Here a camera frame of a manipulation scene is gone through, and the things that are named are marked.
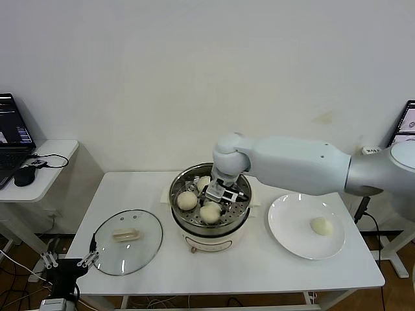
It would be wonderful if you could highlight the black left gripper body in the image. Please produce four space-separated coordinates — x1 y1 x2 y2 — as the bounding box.
45 258 89 299

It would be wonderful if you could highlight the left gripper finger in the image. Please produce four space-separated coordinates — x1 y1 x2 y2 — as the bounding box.
40 238 62 270
77 232 100 269

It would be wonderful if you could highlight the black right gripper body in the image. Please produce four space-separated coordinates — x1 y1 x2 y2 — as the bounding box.
210 177 251 202

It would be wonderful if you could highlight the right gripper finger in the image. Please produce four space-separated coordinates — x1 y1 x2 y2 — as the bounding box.
220 200 236 218
194 185 210 205

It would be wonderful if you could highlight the white steamed baozi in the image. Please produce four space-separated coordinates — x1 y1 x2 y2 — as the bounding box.
310 216 334 236
176 190 198 211
199 202 222 225
196 176 213 192

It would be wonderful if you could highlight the glass lid with cream handle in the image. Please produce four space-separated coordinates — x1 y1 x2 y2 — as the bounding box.
89 209 164 277

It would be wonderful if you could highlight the stainless steel steamer basket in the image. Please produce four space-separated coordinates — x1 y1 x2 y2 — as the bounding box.
160 163 262 236

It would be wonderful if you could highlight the cream electric cooker pot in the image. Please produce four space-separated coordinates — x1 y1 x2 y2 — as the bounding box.
171 207 260 255

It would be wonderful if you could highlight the white round plate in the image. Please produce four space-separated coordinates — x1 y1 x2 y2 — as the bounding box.
268 193 346 260

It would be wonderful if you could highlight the black computer mouse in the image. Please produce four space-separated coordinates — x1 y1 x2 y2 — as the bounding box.
14 165 36 187

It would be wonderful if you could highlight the white side table with mouse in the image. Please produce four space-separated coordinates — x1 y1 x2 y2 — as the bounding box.
0 139 80 273

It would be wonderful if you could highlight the black laptop with dark screen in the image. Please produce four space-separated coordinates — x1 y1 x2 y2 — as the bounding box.
0 93 37 190

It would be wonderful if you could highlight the white side table with label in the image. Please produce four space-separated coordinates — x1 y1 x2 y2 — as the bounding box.
361 145 415 279

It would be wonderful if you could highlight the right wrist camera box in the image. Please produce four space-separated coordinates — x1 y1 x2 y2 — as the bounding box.
206 186 239 203

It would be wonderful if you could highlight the white coiled floor cable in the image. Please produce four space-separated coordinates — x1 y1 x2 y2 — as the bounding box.
129 296 195 309

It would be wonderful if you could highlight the white main table frame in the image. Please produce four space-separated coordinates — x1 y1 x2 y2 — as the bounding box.
77 291 357 311

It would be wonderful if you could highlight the black cable with adapter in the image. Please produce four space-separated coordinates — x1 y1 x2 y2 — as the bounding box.
353 196 386 270

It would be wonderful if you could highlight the grey laptop with camera views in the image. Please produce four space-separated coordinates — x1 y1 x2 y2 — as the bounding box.
390 99 415 146

